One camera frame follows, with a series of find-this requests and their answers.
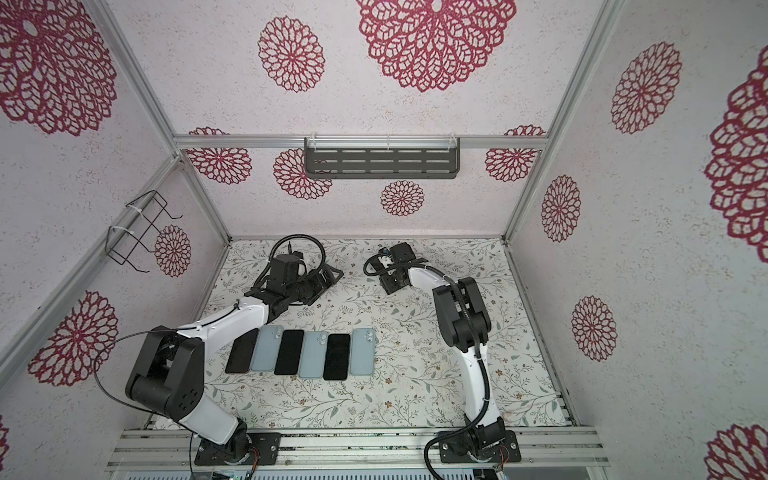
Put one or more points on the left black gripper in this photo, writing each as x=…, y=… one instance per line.
x=330, y=279

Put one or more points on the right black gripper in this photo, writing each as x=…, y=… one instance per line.
x=388, y=283

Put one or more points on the grey phone case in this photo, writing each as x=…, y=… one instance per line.
x=266, y=350
x=362, y=352
x=313, y=354

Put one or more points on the blue bare phone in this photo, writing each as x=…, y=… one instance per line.
x=336, y=366

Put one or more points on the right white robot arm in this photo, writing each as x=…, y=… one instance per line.
x=464, y=325

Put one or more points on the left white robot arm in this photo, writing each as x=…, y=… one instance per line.
x=168, y=376

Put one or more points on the grey slotted wall shelf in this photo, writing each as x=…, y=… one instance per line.
x=383, y=159

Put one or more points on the black wire wall basket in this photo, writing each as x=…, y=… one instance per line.
x=147, y=209

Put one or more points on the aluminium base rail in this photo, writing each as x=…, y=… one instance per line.
x=387, y=448

